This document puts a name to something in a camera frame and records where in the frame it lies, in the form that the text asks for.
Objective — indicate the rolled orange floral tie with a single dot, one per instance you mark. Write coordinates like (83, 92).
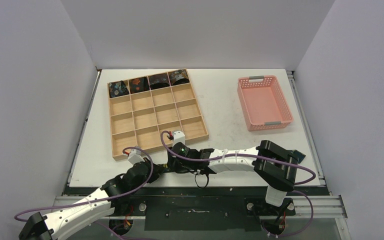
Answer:
(138, 85)

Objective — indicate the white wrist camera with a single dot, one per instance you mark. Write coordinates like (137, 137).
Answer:
(133, 156)
(177, 137)

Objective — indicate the wooden compartment tray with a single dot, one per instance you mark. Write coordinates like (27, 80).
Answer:
(138, 119)

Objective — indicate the rolled blue floral tie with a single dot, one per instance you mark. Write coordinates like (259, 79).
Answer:
(117, 89)

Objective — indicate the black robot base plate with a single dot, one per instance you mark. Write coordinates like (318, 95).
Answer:
(201, 209)

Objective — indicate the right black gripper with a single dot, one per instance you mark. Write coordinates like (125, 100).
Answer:
(174, 158)

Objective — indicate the blue yellow floral tie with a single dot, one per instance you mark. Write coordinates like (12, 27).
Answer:
(298, 155)

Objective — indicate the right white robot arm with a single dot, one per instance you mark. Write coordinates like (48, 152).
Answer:
(270, 161)

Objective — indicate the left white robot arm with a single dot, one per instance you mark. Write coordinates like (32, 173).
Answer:
(111, 199)

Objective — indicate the pink plastic basket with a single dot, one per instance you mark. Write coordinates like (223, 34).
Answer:
(263, 103)

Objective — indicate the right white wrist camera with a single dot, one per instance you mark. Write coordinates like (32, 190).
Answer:
(177, 137)

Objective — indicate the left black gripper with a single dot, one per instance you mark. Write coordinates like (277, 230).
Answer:
(157, 171)

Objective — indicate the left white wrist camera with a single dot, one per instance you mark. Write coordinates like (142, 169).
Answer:
(133, 156)

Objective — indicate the rolled dark patterned tie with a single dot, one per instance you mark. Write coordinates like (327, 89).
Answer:
(158, 81)

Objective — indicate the rolled brown patterned tie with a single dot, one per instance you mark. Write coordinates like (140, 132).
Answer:
(178, 77)

